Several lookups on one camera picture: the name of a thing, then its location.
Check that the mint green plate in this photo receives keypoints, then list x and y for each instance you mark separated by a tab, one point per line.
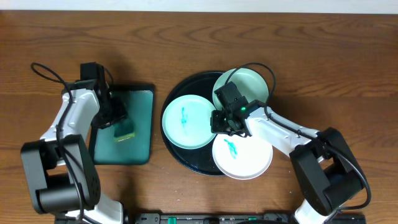
186	122

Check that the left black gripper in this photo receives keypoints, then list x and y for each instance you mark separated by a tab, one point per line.
112	115

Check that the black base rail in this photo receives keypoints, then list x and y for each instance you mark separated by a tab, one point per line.
155	218

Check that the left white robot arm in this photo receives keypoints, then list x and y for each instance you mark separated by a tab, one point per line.
60	173

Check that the white plate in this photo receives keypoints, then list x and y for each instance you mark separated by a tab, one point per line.
241	158

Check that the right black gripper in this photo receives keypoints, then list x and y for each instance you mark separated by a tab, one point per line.
219	122

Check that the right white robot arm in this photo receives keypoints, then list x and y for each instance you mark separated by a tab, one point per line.
325	167

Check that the dark rectangular water tray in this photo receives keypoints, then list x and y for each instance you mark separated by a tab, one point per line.
104	149

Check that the pale green plate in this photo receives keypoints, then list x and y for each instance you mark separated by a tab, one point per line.
249	83

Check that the round black serving tray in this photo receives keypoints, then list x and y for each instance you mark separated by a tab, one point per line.
198	160

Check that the green yellow sponge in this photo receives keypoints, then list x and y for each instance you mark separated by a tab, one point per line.
124	130

